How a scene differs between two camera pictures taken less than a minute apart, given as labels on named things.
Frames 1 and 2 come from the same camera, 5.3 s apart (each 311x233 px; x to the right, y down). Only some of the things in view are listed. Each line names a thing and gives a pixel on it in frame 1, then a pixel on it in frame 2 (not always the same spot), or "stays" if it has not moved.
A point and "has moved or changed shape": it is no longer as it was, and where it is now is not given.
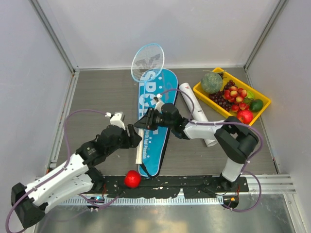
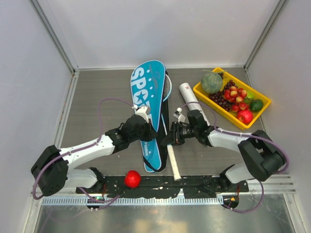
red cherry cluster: [236, 95] stays
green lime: [256, 105] stays
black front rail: [162, 186] stays
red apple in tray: [245, 116] stays
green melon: [212, 82] stays
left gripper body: [129, 141] → [145, 134]
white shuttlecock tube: [196, 113] stays
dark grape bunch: [217, 97] stays
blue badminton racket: [146, 62] → [174, 163]
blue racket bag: [157, 88] has moved or changed shape
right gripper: [148, 119] → [175, 137]
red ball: [132, 179] stays
